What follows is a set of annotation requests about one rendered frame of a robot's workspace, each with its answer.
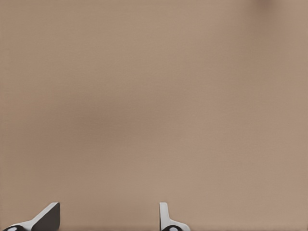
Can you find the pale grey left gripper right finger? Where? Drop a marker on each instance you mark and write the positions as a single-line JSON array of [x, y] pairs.
[[164, 216]]

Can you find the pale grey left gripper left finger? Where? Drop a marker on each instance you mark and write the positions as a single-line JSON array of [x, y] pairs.
[[45, 219]]

